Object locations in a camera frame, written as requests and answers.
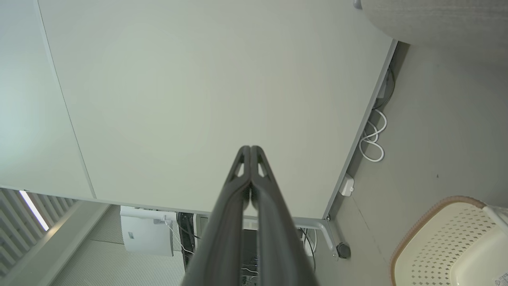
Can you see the black caster wheel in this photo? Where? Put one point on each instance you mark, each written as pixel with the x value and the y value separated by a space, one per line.
pixel 343 251

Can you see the grey partition leg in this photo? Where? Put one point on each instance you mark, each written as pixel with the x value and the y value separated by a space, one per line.
pixel 317 226

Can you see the cream perforated laundry basket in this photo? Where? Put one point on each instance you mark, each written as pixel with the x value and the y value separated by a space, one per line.
pixel 444 246

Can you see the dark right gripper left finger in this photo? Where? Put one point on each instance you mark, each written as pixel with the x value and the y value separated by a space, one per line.
pixel 222 238

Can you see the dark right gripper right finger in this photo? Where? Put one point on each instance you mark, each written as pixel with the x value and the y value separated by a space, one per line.
pixel 278 246

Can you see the small white adapter box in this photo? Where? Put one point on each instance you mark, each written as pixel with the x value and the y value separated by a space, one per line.
pixel 347 186

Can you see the white box device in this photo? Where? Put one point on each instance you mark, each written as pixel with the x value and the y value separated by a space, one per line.
pixel 145 236

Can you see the long ceiling light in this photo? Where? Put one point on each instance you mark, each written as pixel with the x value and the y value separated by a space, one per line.
pixel 33 210

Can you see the white partition board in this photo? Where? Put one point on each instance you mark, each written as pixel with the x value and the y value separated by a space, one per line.
pixel 198 79

